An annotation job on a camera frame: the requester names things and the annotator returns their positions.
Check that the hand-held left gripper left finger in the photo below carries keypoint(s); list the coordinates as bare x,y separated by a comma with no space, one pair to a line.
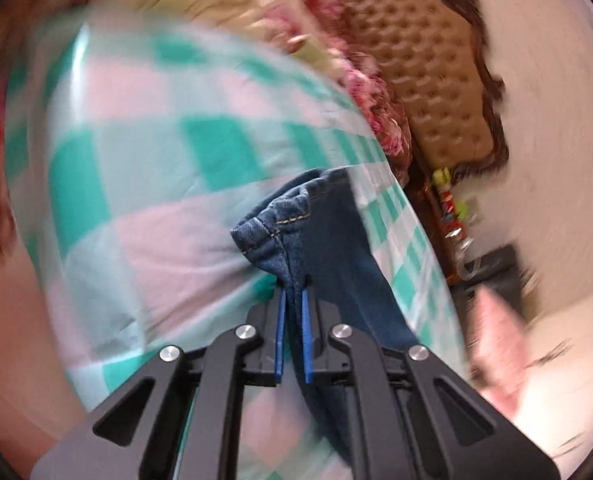
278,340

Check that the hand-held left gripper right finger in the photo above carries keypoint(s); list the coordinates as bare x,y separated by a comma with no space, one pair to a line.
307,340

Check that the blue denim pants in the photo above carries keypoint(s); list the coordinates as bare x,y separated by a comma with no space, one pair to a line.
326,240

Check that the dark wooden nightstand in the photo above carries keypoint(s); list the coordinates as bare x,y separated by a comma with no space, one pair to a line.
429,230

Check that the pink cloth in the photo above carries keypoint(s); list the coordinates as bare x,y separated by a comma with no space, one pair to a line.
496,350

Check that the yellow jar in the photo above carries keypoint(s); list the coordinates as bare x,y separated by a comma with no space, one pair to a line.
440,177

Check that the green white checkered cloth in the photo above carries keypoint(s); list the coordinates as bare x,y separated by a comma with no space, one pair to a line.
151,160

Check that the pink floral quilt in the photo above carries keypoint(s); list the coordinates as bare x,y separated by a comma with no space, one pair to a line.
371,110

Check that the tufted leather carved headboard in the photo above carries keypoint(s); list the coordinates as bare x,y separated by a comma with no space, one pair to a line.
426,60

